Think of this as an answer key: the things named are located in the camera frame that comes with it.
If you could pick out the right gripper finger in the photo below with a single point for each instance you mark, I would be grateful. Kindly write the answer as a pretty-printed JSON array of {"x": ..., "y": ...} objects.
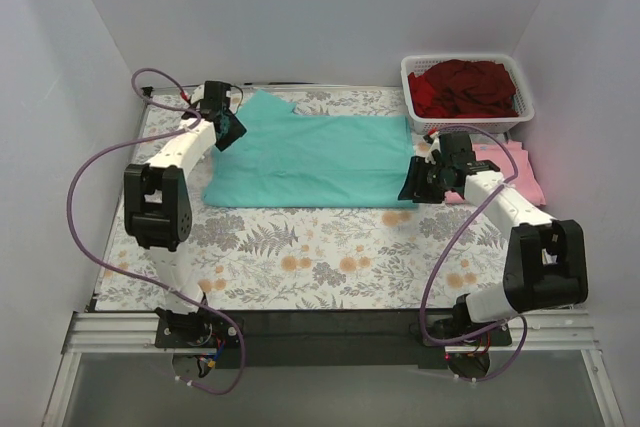
[
  {"x": 412, "y": 187},
  {"x": 431, "y": 197}
]

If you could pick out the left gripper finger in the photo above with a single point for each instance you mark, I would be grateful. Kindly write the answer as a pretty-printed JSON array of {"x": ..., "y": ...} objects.
[
  {"x": 236, "y": 128},
  {"x": 224, "y": 141}
]

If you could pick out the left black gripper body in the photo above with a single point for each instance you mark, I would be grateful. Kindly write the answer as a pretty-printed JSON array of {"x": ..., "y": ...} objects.
[{"x": 223, "y": 123}]

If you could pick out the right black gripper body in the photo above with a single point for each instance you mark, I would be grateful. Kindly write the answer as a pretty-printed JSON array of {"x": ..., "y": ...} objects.
[{"x": 425, "y": 179}]

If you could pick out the teal t shirt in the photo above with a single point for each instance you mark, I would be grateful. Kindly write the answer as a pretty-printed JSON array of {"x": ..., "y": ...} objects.
[{"x": 290, "y": 160}]

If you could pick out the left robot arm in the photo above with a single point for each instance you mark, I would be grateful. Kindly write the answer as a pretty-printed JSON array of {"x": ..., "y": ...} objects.
[{"x": 157, "y": 207}]

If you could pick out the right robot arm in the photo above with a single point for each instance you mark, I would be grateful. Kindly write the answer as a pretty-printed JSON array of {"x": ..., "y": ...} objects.
[{"x": 545, "y": 264}]

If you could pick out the white plastic laundry basket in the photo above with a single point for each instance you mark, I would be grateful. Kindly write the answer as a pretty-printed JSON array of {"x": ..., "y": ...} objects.
[{"x": 522, "y": 100}]

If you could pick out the bright red t shirt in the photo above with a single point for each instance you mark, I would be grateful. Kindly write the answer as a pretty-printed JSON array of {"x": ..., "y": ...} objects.
[{"x": 422, "y": 96}]

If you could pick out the dark red t shirt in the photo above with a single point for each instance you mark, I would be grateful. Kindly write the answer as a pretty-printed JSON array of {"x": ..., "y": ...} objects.
[{"x": 469, "y": 89}]

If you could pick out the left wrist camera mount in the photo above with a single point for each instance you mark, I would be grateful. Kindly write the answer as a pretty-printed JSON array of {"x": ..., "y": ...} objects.
[{"x": 214, "y": 99}]

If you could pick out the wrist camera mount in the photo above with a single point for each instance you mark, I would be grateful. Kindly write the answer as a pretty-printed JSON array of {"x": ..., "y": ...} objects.
[
  {"x": 454, "y": 151},
  {"x": 214, "y": 99}
]

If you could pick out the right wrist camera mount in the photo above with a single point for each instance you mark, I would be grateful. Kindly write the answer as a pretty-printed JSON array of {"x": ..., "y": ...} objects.
[{"x": 454, "y": 151}]

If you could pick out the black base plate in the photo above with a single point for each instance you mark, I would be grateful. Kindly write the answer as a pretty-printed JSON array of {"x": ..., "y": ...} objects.
[{"x": 301, "y": 338}]

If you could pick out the aluminium front rail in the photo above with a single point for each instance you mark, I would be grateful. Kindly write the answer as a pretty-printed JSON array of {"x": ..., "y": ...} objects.
[{"x": 120, "y": 332}]

